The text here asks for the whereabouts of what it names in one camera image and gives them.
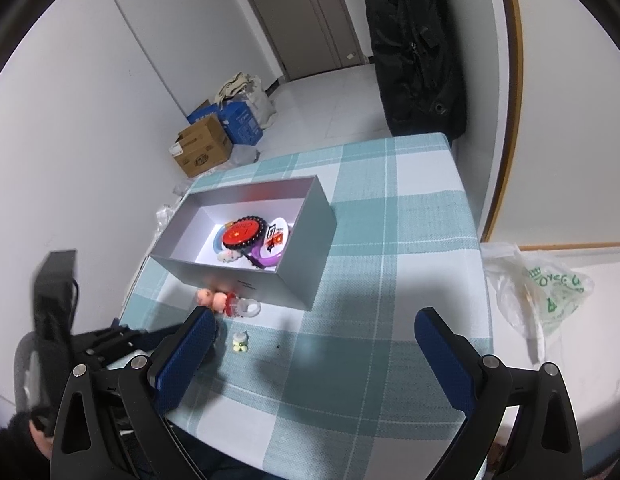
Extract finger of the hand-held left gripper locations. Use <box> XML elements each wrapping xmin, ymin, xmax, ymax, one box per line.
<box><xmin>100</xmin><ymin>322</ymin><xmax>187</xmax><ymax>361</ymax></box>
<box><xmin>72</xmin><ymin>324</ymin><xmax>135</xmax><ymax>350</ymax></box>

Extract green print plastic bag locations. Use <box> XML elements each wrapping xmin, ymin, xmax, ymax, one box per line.
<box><xmin>480</xmin><ymin>241</ymin><xmax>596</xmax><ymax>364</ymax></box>

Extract grey door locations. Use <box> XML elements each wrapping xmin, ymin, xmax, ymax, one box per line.
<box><xmin>227</xmin><ymin>0</ymin><xmax>367</xmax><ymax>81</ymax></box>

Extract red black round badge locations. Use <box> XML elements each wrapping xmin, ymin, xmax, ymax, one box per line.
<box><xmin>220</xmin><ymin>214</ymin><xmax>267</xmax><ymax>252</ymax></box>

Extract person's left hand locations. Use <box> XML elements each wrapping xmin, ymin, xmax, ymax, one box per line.
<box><xmin>27</xmin><ymin>410</ymin><xmax>55</xmax><ymax>461</ymax></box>

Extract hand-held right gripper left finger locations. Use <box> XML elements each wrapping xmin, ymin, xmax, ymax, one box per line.
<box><xmin>50</xmin><ymin>304</ymin><xmax>217</xmax><ymax>480</ymax></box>

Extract purple bracelet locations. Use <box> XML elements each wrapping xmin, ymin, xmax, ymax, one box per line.
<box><xmin>242</xmin><ymin>247</ymin><xmax>286</xmax><ymax>271</ymax></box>

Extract brown cardboard box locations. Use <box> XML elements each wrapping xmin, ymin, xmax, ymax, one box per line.
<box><xmin>170</xmin><ymin>115</ymin><xmax>235</xmax><ymax>179</ymax></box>

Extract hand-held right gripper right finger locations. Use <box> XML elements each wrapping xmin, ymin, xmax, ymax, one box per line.
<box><xmin>414</xmin><ymin>306</ymin><xmax>584</xmax><ymax>480</ymax></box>

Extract clear ring with red clip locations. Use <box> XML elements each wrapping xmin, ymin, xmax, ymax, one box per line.
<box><xmin>224</xmin><ymin>292</ymin><xmax>263</xmax><ymax>319</ymax></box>

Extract black backpack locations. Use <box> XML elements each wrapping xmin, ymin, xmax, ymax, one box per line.
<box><xmin>357</xmin><ymin>0</ymin><xmax>469</xmax><ymax>141</ymax></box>

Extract thin wall cable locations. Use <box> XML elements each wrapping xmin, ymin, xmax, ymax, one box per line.
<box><xmin>96</xmin><ymin>0</ymin><xmax>189</xmax><ymax>120</ymax></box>

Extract blue cardboard box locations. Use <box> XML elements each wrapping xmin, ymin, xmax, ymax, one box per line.
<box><xmin>218</xmin><ymin>100</ymin><xmax>265</xmax><ymax>145</ymax></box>
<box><xmin>186</xmin><ymin>100</ymin><xmax>222</xmax><ymax>126</ymax></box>

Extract checked teal tablecloth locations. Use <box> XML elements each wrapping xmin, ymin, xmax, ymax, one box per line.
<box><xmin>118</xmin><ymin>132</ymin><xmax>493</xmax><ymax>480</ymax></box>

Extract white round badge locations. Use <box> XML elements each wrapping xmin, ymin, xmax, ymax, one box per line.
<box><xmin>260</xmin><ymin>217</ymin><xmax>293</xmax><ymax>256</ymax></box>

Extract grey cardboard storage box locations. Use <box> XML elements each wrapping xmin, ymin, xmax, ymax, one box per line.
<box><xmin>148</xmin><ymin>174</ymin><xmax>339</xmax><ymax>311</ymax></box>

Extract white bag with cloth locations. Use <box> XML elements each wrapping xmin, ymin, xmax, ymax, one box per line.
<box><xmin>217</xmin><ymin>72</ymin><xmax>279</xmax><ymax>129</ymax></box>

